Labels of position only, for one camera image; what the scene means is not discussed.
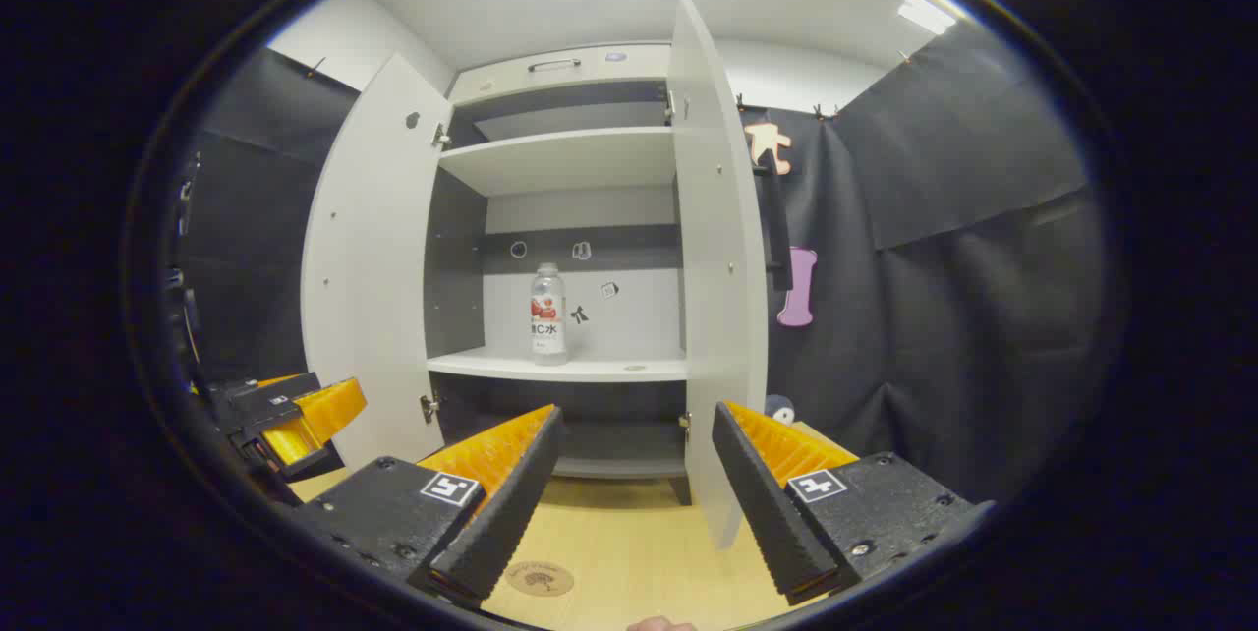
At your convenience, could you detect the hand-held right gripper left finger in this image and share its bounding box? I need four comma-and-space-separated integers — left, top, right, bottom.
290, 403, 566, 612

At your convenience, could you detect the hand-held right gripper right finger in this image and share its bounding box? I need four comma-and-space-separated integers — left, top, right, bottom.
710, 400, 994, 607

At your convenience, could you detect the round cork coaster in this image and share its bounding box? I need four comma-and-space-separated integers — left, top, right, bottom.
505, 560, 576, 599

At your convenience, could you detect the white cabinet door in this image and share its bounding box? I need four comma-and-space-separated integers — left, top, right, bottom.
300, 51, 455, 473
666, 0, 770, 550

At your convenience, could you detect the clear bottle with red label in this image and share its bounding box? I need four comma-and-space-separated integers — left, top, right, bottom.
531, 263, 568, 367

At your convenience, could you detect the white cabinet drawer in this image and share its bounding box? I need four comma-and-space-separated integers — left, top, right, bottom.
450, 43, 672, 107

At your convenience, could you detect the black backdrop cloth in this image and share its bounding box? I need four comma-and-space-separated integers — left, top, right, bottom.
172, 17, 1112, 514

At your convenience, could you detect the ceiling light panel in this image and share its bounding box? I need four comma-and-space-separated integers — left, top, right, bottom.
896, 0, 957, 35

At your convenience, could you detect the black door handle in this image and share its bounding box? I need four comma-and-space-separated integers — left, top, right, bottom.
752, 164, 795, 293

